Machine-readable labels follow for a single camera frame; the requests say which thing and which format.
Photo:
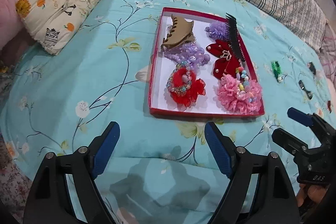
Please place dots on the red gem brooch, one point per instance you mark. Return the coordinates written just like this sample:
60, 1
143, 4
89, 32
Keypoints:
329, 106

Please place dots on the purple sequin scrunchie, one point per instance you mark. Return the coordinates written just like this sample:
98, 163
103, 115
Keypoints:
191, 53

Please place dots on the purple flower black comb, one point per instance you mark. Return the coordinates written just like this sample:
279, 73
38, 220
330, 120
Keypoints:
227, 31

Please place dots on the red velvet bow clip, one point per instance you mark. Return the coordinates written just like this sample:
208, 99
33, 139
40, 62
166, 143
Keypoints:
227, 62

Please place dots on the teal floral bedsheet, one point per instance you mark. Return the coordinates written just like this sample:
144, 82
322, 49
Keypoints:
162, 170

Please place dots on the tan hair claw clip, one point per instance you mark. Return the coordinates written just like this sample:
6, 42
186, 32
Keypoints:
180, 32

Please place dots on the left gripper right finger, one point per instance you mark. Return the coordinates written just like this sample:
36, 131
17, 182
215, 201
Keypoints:
259, 190

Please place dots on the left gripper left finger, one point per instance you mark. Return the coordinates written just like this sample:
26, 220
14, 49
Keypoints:
49, 197

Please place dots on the pink plaid pillow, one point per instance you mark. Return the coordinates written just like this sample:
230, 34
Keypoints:
327, 53

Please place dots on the right hand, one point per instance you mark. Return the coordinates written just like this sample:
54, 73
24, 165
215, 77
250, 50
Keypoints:
314, 192

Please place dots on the pink fuzzy ball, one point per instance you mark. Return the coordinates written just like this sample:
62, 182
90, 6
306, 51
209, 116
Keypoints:
319, 74

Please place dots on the black beaded hair clip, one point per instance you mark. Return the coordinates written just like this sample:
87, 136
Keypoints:
312, 68

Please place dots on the green ribbon hair clip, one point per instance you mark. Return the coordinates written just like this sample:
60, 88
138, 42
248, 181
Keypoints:
277, 71

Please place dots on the silver metal wristwatch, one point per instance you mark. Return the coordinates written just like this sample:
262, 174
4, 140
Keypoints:
307, 92

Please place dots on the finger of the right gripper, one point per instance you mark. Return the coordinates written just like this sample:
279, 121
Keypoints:
313, 121
289, 143

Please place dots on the pink fabric flower scrunchie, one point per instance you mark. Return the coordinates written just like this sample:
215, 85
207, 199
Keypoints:
238, 97

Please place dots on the red fluffy scrunchie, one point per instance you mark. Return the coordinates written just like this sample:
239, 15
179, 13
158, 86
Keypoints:
184, 87

